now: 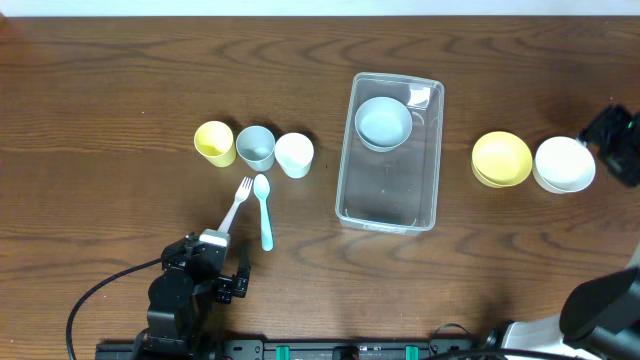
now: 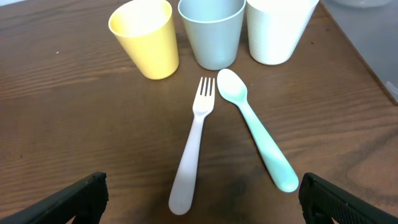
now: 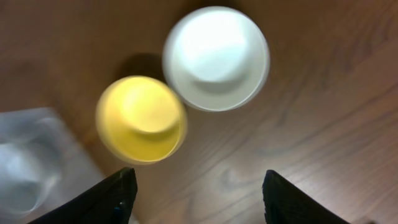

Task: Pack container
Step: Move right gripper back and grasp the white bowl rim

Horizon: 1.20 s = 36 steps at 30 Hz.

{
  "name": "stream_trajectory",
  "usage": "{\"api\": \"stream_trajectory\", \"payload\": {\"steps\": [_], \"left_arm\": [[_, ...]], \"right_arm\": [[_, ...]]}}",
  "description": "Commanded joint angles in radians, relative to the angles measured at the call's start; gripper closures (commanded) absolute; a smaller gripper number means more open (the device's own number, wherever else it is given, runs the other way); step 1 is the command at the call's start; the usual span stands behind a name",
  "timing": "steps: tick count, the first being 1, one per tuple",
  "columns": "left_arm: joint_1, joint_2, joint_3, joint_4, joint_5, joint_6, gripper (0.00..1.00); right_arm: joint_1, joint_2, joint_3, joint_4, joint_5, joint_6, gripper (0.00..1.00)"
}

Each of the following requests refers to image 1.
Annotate white bowl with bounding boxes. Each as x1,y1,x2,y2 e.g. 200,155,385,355
533,136,596,194

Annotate white plastic fork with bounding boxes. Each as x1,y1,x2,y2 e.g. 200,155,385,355
218,177,254,233

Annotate light blue plastic spoon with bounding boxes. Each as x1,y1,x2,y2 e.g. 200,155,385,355
253,174,274,252

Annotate yellow bowl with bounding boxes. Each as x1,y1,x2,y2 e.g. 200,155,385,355
471,131,533,188

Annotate yellow cup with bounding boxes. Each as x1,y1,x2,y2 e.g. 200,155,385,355
194,121,236,168

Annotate grey cup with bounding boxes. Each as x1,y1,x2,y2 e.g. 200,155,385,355
236,126,276,172

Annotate white cup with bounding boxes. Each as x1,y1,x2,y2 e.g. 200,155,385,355
275,133,314,179

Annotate grey bowl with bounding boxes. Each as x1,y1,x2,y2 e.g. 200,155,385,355
355,97,413,152

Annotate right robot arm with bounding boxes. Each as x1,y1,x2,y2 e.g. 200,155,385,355
476,105,639,359

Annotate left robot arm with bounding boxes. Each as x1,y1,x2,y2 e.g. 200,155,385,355
131,229,251,359

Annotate clear plastic container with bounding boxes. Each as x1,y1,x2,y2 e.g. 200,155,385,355
335,72,445,235

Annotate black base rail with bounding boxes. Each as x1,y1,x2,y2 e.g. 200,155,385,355
94,337,481,360

